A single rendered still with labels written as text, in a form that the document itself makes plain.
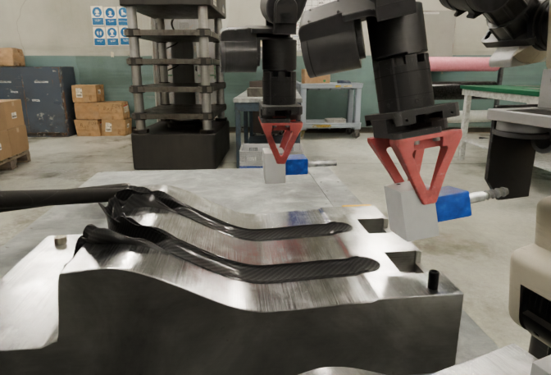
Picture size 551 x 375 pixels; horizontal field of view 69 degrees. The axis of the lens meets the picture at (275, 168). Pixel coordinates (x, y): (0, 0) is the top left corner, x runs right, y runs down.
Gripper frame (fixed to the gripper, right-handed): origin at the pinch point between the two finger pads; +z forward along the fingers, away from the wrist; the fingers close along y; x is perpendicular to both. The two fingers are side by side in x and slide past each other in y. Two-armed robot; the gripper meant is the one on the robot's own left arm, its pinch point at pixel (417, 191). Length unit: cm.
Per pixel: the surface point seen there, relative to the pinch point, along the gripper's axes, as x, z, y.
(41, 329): -40.0, 5.4, 3.9
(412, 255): -0.3, 8.4, -3.2
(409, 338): -5.1, 13.0, 5.7
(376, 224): -0.9, 7.0, -14.0
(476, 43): 385, -80, -607
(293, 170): -10.4, -1.4, -26.6
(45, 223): -60, 2, -40
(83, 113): -270, -76, -647
